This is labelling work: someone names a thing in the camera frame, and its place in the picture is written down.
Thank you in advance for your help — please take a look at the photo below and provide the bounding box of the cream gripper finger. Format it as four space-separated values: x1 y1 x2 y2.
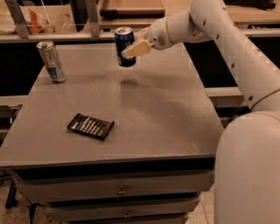
121 39 153 59
134 27 149 41

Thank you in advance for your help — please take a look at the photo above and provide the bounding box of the grey drawer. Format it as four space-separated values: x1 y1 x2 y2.
69 213 188 224
17 169 214 204
47 197 199 223

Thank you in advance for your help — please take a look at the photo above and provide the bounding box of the orange white plastic bag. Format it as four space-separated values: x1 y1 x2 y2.
21 7 49 34

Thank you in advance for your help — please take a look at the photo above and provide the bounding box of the black rxbar chocolate wrapper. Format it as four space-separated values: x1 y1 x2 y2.
67 113 115 141

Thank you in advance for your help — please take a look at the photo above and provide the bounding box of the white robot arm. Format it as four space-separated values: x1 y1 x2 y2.
122 0 280 224

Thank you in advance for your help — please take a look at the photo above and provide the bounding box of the blue pepsi can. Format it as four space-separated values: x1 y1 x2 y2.
115 26 136 67

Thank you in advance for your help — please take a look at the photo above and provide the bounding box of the grey middle drawer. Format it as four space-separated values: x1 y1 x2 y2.
47 197 199 223

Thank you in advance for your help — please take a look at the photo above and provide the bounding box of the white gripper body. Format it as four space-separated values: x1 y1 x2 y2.
147 17 170 50

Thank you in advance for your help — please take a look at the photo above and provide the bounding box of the wooden tray on shelf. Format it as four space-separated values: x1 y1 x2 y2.
100 0 165 18

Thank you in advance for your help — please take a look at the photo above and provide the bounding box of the grey top drawer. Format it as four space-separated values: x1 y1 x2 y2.
17 169 214 204

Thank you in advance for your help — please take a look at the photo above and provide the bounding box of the silver red bull can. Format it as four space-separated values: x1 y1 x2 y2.
37 40 67 83

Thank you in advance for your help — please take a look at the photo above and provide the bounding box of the grey bottom drawer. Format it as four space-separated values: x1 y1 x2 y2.
69 213 188 224

